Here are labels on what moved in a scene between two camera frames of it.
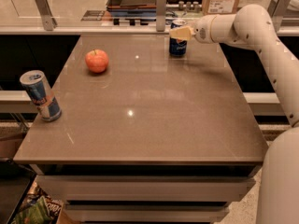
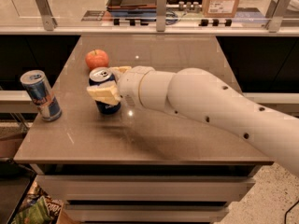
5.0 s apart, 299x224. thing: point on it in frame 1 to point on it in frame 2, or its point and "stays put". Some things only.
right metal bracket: (277, 5) stays put
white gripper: (204, 29) to (130, 85)
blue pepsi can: (177, 47) to (99, 77)
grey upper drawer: (149, 189) stays put
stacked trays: (134, 1) stays put
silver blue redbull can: (37, 87) stays put
